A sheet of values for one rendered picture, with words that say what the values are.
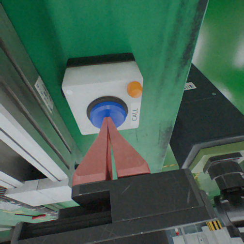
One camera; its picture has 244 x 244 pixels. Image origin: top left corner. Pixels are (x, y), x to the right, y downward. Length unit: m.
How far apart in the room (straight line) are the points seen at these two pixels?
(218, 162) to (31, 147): 0.48
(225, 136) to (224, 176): 0.12
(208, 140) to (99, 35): 0.39
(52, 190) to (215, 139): 0.42
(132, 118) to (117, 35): 0.10
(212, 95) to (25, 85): 0.57
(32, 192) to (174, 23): 0.31
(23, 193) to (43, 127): 0.14
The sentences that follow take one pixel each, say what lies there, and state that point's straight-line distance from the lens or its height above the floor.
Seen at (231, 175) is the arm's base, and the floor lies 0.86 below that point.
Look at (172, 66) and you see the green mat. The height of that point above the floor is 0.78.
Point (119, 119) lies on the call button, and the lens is 0.15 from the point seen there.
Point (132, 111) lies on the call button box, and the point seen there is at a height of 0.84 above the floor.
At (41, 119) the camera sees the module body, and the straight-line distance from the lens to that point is 0.19.
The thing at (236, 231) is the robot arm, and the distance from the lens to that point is 0.51.
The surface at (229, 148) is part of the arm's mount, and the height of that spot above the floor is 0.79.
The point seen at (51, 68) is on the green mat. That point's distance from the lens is 0.21.
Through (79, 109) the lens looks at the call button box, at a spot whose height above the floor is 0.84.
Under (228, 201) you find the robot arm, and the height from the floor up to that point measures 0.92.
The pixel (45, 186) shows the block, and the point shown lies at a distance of 0.28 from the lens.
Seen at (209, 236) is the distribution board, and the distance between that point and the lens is 11.66.
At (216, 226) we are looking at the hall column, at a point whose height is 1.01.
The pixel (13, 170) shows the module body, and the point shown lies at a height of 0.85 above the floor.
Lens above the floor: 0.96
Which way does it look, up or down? 40 degrees down
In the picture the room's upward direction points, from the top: 169 degrees clockwise
